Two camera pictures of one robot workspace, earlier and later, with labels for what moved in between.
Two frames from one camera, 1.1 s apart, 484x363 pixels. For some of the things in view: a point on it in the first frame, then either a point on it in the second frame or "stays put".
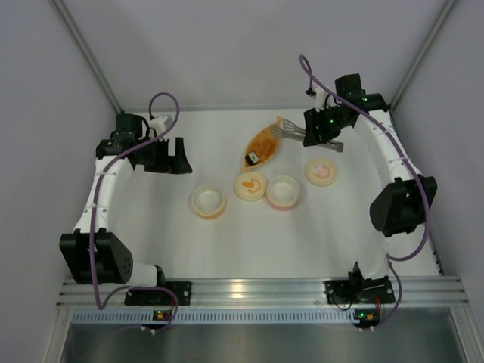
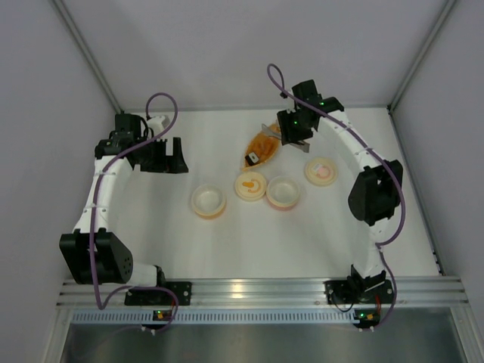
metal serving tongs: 287,129 → 301,144
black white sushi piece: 252,159 stays put
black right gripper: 318,126 → 293,133
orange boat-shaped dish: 265,144 stays put
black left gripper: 162,158 stays put
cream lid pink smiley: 321,172 stays put
